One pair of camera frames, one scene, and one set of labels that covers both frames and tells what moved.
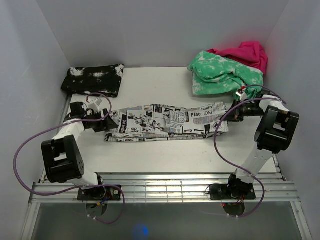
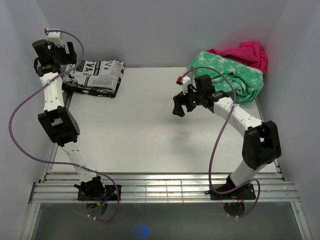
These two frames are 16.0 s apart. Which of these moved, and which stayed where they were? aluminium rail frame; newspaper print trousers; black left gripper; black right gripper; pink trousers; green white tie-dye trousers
Moved: newspaper print trousers; black right gripper; black left gripper
Stayed: green white tie-dye trousers; pink trousers; aluminium rail frame
